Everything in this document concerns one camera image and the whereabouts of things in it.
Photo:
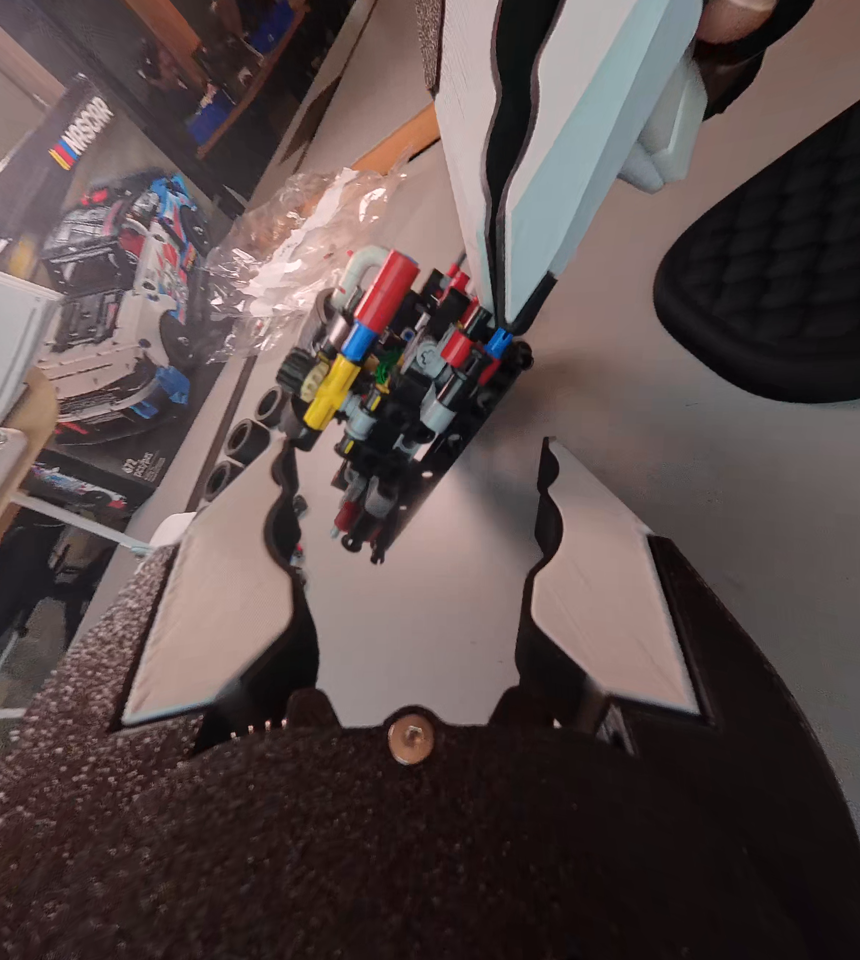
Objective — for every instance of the clear plastic bag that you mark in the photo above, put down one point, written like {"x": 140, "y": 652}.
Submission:
{"x": 295, "y": 232}

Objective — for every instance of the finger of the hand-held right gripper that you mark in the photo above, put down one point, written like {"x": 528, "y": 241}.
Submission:
{"x": 602, "y": 135}
{"x": 463, "y": 135}

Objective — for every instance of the grey desk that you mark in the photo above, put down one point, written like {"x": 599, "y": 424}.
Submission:
{"x": 699, "y": 487}

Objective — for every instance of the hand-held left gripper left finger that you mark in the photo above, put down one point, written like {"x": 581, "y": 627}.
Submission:
{"x": 212, "y": 600}

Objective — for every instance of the person's right hand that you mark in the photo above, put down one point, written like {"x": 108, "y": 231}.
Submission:
{"x": 733, "y": 19}

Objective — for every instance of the black toy tyre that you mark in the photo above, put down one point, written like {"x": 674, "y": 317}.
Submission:
{"x": 246, "y": 440}
{"x": 271, "y": 406}
{"x": 222, "y": 478}

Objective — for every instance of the black mesh chair seat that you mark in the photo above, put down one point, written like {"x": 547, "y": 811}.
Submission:
{"x": 797, "y": 285}

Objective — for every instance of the white rod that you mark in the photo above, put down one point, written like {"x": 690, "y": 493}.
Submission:
{"x": 77, "y": 523}

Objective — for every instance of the toy brick assembly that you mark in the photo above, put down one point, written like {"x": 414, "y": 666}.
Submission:
{"x": 400, "y": 375}

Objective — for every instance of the toy car set box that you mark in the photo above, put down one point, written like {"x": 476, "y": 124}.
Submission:
{"x": 100, "y": 300}

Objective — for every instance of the blue toy pin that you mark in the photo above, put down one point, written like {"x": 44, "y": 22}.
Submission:
{"x": 499, "y": 343}

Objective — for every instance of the brown cardboard piece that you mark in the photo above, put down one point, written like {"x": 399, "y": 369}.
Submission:
{"x": 400, "y": 139}

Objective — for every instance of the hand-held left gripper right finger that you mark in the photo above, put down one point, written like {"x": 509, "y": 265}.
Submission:
{"x": 609, "y": 600}

